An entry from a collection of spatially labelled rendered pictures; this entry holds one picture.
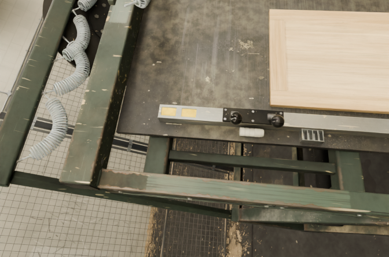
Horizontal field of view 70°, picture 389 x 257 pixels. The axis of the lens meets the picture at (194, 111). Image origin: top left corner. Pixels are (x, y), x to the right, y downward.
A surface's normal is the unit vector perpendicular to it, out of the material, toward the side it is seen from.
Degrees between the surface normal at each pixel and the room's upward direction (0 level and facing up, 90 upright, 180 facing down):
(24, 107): 90
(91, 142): 58
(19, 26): 90
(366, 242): 0
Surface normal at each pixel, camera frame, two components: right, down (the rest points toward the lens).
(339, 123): -0.06, -0.41
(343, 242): -0.87, -0.28
